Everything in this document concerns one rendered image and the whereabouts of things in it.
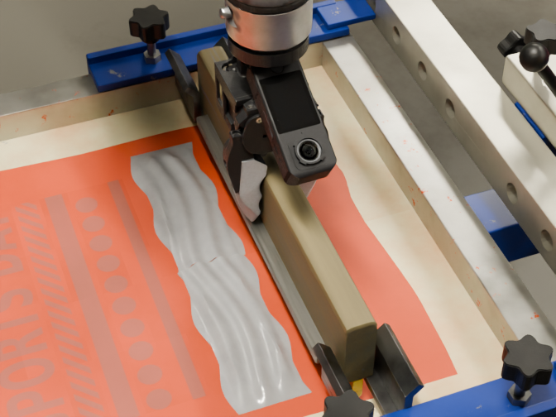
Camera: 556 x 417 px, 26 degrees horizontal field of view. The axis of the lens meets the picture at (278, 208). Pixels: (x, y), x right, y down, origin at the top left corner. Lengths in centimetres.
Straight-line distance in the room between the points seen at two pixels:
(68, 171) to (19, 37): 183
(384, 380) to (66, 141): 48
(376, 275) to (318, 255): 14
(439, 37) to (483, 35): 177
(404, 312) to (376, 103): 27
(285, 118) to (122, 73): 35
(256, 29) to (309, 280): 23
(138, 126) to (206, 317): 29
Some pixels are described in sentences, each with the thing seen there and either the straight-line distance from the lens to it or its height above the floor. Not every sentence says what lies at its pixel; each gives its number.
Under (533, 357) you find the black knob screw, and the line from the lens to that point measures 101.
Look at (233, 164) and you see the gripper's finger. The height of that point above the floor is 109.
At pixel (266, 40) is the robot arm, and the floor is 123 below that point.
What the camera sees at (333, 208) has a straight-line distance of 125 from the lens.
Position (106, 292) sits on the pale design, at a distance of 118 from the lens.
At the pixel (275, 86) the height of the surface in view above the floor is 117.
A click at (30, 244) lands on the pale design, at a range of 124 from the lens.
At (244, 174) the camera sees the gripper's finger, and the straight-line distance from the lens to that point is 112.
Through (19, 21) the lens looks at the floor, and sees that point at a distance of 318.
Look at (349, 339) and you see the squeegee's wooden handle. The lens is 102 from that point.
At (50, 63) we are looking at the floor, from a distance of 303.
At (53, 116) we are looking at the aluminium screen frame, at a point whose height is 97.
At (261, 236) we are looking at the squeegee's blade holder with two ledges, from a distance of 117.
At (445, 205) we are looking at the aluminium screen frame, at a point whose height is 99.
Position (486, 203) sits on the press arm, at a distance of 132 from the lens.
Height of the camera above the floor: 184
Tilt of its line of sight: 45 degrees down
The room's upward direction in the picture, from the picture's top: straight up
